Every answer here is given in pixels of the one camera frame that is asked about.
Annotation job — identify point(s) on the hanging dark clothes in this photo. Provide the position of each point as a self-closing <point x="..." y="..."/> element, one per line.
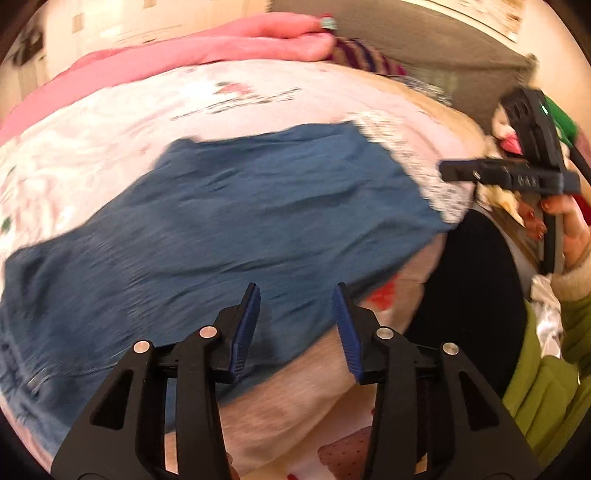
<point x="27" y="46"/>

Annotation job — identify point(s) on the blue denim pants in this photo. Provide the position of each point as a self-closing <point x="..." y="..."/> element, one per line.
<point x="231" y="221"/>

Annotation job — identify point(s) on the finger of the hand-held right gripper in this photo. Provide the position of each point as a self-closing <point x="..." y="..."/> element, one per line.
<point x="471" y="171"/>

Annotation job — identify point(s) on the small teal cloth item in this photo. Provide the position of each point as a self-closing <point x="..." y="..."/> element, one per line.
<point x="328" y="22"/>

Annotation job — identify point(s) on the person's green jacket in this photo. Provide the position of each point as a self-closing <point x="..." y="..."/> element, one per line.
<point x="535" y="397"/>

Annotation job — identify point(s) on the person's right forearm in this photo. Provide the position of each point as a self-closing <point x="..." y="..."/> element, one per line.
<point x="575" y="286"/>

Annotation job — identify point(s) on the floral wall mural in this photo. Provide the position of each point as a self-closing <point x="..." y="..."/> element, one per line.
<point x="498" y="14"/>

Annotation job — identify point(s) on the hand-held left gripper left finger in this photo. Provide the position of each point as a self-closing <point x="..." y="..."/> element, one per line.
<point x="247" y="332"/>

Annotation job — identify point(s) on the person's right hand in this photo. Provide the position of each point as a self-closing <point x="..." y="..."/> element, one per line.
<point x="575" y="226"/>

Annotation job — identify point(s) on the pink and white soft item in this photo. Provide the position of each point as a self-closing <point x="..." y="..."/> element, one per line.
<point x="505" y="134"/>

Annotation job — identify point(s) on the pink strawberry print bedsheet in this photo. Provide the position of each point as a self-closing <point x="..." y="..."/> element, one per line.
<point x="138" y="106"/>

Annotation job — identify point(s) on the purple striped pillow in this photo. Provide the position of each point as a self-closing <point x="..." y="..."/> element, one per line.
<point x="364" y="55"/>

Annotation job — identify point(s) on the beige bed pad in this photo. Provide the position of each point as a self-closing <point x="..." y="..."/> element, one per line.
<point x="452" y="115"/>

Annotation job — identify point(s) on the person's left hand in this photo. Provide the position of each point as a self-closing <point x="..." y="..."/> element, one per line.
<point x="232" y="466"/>

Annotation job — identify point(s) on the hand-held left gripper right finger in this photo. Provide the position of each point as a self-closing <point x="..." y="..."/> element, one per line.
<point x="345" y="332"/>

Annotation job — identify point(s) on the pink quilt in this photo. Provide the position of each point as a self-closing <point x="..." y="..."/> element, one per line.
<point x="184" y="50"/>

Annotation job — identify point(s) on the grey padded headboard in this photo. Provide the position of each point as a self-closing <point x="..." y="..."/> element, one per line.
<point x="438" y="46"/>

